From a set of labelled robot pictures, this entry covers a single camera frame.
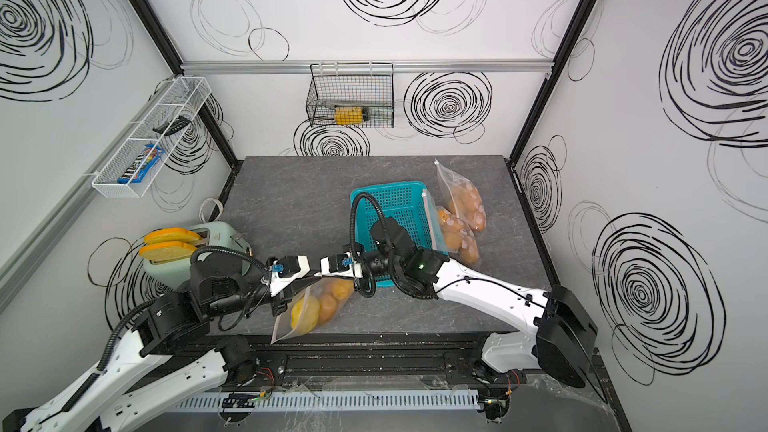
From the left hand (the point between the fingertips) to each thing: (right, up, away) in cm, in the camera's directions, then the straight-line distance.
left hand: (317, 273), depth 62 cm
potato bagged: (+41, +12, +33) cm, 54 cm away
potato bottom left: (0, -12, +13) cm, 18 cm away
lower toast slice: (-39, +3, +11) cm, 41 cm away
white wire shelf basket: (-48, +46, +30) cm, 73 cm away
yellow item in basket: (+3, +39, +25) cm, 47 cm away
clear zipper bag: (+35, +20, +36) cm, 54 cm away
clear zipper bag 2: (+28, +9, +27) cm, 40 cm away
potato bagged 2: (+36, +3, +28) cm, 46 cm away
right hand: (+1, 0, +3) cm, 3 cm away
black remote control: (-42, +36, +19) cm, 58 cm away
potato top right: (+3, -8, +13) cm, 16 cm away
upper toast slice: (-39, +6, +13) cm, 41 cm away
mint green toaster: (-33, +4, +19) cm, 38 cm away
